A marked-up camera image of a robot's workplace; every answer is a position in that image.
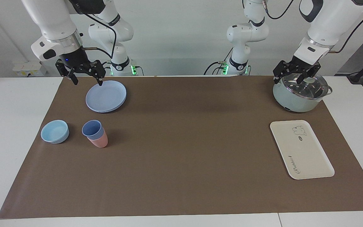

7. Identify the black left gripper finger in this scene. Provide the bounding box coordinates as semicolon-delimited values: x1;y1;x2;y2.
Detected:
273;61;296;84
296;64;322;85

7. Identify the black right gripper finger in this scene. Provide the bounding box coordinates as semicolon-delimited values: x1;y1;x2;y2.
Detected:
55;59;79;86
81;60;107;86

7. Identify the blue plastic cup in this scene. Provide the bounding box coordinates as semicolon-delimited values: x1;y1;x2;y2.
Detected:
82;120;102;141

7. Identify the pink plastic cup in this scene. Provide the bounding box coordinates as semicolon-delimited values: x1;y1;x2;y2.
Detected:
87;128;108;148

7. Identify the cream tray with rabbit print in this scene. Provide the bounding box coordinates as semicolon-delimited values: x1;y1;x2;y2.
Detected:
270;120;335;180

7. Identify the glass pot lid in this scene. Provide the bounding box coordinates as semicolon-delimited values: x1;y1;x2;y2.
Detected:
278;73;329;101

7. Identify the blue round plate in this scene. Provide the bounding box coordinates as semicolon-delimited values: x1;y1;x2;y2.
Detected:
85;80;127;113

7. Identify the white power strip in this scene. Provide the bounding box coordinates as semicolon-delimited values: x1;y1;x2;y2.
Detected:
12;61;47;77

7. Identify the pale green cooking pot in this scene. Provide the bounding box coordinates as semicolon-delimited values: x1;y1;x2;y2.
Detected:
273;73;333;113

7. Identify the light blue bowl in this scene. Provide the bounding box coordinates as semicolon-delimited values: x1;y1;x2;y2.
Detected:
41;120;70;144

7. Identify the brown table mat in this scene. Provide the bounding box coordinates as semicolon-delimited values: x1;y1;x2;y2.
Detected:
0;75;363;219

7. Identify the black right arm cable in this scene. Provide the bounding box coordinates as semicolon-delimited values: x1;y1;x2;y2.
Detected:
81;13;118;60

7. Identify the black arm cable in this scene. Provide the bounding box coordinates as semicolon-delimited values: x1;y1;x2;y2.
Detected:
81;13;118;60
328;3;363;54

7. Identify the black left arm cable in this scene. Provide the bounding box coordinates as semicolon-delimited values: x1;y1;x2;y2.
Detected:
328;3;363;54

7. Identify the black looped cable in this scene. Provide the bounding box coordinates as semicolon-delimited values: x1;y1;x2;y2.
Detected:
263;0;295;20

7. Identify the black base cable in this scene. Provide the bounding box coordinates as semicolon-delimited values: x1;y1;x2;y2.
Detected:
204;47;234;75

